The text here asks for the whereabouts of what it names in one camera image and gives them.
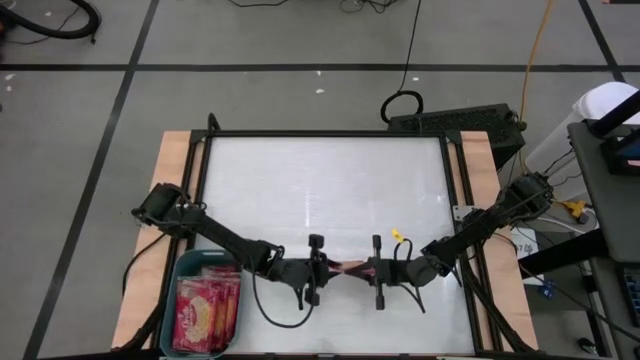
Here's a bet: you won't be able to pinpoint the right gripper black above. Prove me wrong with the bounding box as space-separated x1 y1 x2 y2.
349 235 441 311

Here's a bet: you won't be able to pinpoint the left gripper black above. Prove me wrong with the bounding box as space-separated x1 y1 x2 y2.
272 234 347 307

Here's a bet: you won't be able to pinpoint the teal plastic basket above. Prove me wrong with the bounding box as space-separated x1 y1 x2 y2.
160 248 245 359

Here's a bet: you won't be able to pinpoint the white paper sheet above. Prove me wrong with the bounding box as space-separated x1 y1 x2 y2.
509 227 546 286

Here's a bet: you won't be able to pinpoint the black perforated equipment case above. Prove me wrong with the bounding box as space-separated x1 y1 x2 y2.
388 103 527 170

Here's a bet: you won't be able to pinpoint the black desk leg bar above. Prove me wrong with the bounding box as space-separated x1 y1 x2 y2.
519 227 609 276

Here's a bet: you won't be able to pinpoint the yellow plug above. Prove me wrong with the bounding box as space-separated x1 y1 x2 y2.
562 198 590 225

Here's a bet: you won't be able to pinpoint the black side desk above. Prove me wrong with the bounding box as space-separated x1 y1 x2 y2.
567 119 640 266

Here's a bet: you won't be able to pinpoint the dark keyboard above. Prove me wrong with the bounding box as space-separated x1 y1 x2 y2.
622 267 640 341

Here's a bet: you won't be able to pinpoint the black device with screen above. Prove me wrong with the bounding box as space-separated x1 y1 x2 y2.
599 134 640 176

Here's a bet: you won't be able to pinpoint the dark blue bar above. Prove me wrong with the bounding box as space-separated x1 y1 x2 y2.
589 89 640 139

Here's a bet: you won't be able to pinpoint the white bin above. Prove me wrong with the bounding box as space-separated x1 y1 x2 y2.
524 81 640 201

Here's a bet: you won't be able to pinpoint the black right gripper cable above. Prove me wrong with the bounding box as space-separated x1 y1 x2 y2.
393 237 427 316

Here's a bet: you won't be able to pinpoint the black cable bundle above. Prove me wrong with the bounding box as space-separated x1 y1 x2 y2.
455 234 534 354

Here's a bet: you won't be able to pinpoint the black hanging cable with loop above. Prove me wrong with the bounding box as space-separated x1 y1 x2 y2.
379 0 425 127

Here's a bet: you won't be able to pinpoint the tangled black cables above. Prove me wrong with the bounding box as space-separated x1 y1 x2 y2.
339 0 406 15

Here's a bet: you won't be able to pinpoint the thin black floor cable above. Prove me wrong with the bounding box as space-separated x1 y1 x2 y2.
224 0 292 9

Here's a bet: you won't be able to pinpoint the yellow extension cable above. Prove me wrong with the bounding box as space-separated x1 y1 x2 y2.
517 0 556 174

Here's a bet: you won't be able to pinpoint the thick black hose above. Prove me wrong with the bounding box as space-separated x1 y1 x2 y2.
0 0 102 45

